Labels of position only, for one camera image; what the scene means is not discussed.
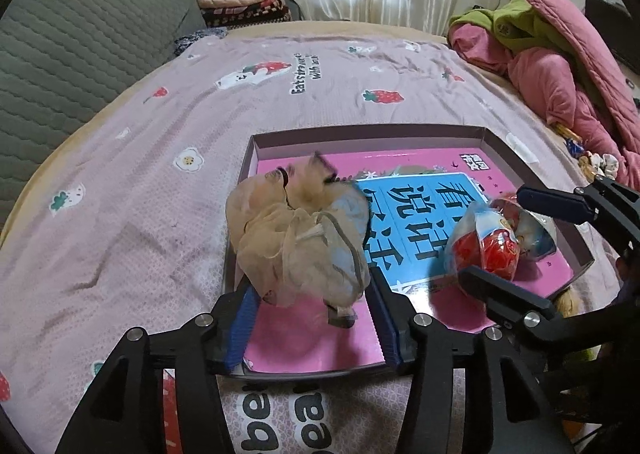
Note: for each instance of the grey quilted headboard cover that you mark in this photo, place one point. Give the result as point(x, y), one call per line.
point(75, 43)

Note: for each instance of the dark floral cloth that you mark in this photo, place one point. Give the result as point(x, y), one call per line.
point(197, 37)

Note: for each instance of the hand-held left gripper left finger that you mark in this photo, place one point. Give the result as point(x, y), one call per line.
point(240, 329)

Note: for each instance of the blue candy wrapper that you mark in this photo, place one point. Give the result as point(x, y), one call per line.
point(575, 146)

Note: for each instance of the toy surprise egg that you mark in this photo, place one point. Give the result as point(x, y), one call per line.
point(495, 249)

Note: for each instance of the dark patterned folded blanket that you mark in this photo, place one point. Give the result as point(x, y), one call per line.
point(245, 14)

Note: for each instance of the grey cardboard box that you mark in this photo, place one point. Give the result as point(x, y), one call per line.
point(375, 141)

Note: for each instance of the long yellow snack packet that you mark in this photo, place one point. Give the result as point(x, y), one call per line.
point(566, 130)

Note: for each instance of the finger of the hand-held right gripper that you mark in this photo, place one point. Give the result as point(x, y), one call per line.
point(500, 291)
point(550, 206)

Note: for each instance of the beige mesh scrunchie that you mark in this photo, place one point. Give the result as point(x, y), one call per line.
point(270, 224)

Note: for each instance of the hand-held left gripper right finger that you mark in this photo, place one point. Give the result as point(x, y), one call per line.
point(387, 334)

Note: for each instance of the green cloth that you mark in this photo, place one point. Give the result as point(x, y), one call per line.
point(520, 21)

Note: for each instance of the black television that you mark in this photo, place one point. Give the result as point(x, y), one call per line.
point(610, 23)

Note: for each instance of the pink quilt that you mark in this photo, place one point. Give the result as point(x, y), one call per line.
point(550, 78)

